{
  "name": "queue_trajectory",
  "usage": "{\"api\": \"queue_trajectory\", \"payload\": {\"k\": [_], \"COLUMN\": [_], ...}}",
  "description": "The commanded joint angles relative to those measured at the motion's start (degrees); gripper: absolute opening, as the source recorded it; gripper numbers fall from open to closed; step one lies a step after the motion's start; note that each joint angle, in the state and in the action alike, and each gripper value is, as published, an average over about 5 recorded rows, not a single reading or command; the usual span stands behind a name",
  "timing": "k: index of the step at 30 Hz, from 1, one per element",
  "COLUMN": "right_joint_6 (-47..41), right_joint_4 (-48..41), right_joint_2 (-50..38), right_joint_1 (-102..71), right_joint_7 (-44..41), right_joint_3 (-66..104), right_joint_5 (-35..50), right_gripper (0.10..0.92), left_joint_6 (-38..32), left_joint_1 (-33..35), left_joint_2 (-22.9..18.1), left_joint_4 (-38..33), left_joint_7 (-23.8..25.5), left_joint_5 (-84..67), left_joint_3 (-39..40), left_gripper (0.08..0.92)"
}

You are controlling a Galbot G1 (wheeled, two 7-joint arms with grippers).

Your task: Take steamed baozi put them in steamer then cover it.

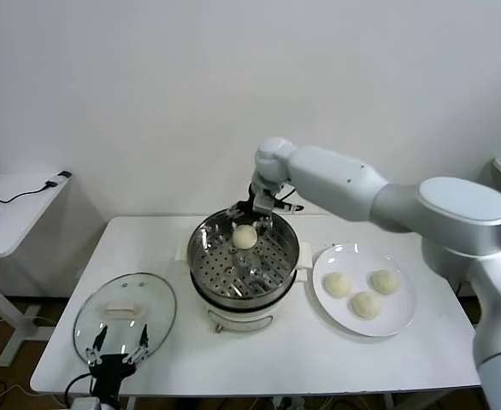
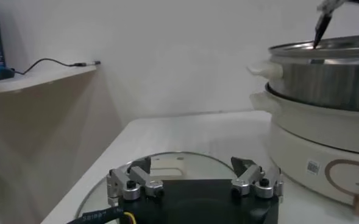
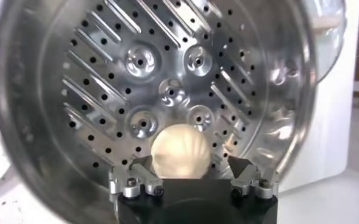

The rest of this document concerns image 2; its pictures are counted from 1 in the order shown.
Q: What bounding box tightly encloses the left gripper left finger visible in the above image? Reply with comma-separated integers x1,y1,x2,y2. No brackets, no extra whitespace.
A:
106,156,165,208

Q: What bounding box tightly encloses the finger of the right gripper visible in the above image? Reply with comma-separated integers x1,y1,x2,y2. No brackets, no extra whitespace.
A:
312,0,346,49

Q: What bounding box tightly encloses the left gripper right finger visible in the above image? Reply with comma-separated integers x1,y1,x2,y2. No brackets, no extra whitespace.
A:
230,156,284,200

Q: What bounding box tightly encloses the round glass pot lid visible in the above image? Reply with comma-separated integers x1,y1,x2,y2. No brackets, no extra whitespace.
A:
75,151,238,224

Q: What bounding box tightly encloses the stainless steel steamer basket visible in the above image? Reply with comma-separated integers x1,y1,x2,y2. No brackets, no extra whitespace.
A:
247,33,359,113

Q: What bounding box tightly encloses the white electric cooking pot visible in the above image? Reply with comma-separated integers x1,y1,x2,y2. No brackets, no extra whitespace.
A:
249,83,359,219

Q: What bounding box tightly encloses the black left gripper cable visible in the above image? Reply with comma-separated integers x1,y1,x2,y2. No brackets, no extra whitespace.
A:
66,208,137,224

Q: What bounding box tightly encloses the white side desk with cable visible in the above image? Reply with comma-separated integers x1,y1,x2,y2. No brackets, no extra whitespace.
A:
0,64,98,95

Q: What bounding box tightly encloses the black cable with plug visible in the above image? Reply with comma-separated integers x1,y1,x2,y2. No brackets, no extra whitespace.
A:
13,57,88,75

